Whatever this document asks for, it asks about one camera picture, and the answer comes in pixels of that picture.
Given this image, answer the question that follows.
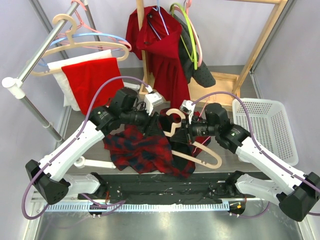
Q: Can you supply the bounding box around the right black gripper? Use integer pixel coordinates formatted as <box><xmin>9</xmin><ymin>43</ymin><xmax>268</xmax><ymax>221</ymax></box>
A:
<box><xmin>170</xmin><ymin>113</ymin><xmax>219</xmax><ymax>145</ymax></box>

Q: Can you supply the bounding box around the red plaid garment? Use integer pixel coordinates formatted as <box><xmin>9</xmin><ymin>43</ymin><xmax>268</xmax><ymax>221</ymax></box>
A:
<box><xmin>103</xmin><ymin>124</ymin><xmax>196</xmax><ymax>178</ymax></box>

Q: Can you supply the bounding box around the beige wooden hanger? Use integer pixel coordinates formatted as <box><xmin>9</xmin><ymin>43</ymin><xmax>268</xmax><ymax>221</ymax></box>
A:
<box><xmin>40</xmin><ymin>13</ymin><xmax>132</xmax><ymax>61</ymax></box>
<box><xmin>162</xmin><ymin>107</ymin><xmax>223</xmax><ymax>170</ymax></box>

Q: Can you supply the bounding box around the grey dotted garment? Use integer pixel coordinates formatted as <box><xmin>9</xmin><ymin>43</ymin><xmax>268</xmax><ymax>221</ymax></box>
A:
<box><xmin>173</xmin><ymin>14</ymin><xmax>216</xmax><ymax>88</ymax></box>

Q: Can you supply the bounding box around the white plastic laundry basket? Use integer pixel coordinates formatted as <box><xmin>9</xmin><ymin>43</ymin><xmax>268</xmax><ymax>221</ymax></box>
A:
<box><xmin>241</xmin><ymin>98</ymin><xmax>299</xmax><ymax>166</ymax></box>

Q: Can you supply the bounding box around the dark red skirt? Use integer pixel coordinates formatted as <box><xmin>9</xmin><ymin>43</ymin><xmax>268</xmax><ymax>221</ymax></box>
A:
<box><xmin>125</xmin><ymin>6</ymin><xmax>190</xmax><ymax>109</ymax></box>

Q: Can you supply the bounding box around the thin pink wire hanger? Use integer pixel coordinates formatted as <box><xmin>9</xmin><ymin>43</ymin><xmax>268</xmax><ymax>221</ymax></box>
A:
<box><xmin>192</xmin><ymin>98</ymin><xmax>211</xmax><ymax>157</ymax></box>

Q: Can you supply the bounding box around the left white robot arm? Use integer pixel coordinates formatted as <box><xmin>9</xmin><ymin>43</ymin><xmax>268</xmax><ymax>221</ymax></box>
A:
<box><xmin>25</xmin><ymin>87</ymin><xmax>163</xmax><ymax>205</ymax></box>

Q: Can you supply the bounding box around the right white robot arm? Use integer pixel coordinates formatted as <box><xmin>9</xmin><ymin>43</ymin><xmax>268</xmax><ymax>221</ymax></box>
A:
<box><xmin>171</xmin><ymin>103</ymin><xmax>320</xmax><ymax>222</ymax></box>

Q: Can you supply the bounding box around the green hanger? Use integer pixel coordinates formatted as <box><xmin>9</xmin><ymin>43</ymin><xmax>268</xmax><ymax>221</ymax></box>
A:
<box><xmin>169</xmin><ymin>2</ymin><xmax>198</xmax><ymax>70</ymax></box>

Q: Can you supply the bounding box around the blue hanger left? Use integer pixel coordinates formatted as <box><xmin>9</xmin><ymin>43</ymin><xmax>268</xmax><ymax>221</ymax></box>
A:
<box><xmin>43</xmin><ymin>33</ymin><xmax>129</xmax><ymax>61</ymax></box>

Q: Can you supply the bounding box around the wooden clothes rack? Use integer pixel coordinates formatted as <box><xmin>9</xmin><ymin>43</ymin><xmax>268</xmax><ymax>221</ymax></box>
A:
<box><xmin>136</xmin><ymin>0</ymin><xmax>291</xmax><ymax>111</ymax></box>

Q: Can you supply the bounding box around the bright red hung garment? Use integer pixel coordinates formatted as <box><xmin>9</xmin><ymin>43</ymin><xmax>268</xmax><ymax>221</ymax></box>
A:
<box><xmin>61</xmin><ymin>57</ymin><xmax>121</xmax><ymax>115</ymax></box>

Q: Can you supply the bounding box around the white hung cloth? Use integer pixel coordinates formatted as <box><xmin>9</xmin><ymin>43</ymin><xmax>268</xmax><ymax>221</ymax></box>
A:
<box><xmin>47</xmin><ymin>50</ymin><xmax>114</xmax><ymax>111</ymax></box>

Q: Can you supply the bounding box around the metal clothes rack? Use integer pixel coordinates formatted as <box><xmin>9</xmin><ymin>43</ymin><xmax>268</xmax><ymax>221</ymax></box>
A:
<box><xmin>0</xmin><ymin>0</ymin><xmax>141</xmax><ymax>170</ymax></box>

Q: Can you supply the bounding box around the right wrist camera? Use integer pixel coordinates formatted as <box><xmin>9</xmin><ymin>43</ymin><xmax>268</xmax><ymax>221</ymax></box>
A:
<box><xmin>179</xmin><ymin>100</ymin><xmax>195</xmax><ymax>124</ymax></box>

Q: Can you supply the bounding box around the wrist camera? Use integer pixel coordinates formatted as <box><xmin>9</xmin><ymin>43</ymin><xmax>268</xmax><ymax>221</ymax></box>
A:
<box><xmin>144</xmin><ymin>85</ymin><xmax>164</xmax><ymax>116</ymax></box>
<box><xmin>179</xmin><ymin>100</ymin><xmax>195</xmax><ymax>124</ymax></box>

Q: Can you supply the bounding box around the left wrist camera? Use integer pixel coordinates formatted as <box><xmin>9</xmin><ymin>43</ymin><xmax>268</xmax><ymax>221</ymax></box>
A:
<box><xmin>144</xmin><ymin>85</ymin><xmax>164</xmax><ymax>116</ymax></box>

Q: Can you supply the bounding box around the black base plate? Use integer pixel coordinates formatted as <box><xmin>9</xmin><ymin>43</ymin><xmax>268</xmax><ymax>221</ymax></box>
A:
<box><xmin>88</xmin><ymin>172</ymin><xmax>251</xmax><ymax>205</ymax></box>

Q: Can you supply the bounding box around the white cable duct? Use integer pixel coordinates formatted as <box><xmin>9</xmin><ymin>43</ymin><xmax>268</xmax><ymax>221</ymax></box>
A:
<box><xmin>46</xmin><ymin>201</ymin><xmax>230</xmax><ymax>213</ymax></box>

